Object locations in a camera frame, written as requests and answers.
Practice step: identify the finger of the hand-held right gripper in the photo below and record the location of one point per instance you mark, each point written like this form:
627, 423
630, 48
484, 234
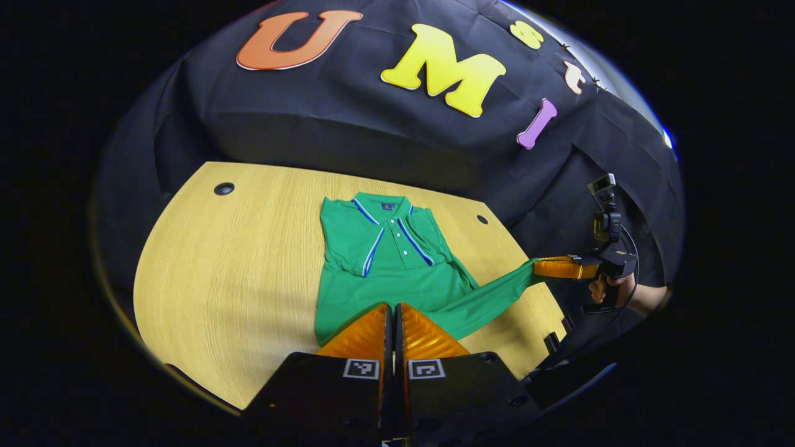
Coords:
565, 268

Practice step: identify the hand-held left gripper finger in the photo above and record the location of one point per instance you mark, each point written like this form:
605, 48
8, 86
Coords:
399, 372
388, 372

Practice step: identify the green T-shirt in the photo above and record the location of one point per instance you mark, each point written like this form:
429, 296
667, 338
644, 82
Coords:
397, 279

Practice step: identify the black backdrop cloth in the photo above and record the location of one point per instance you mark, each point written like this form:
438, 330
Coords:
372, 124

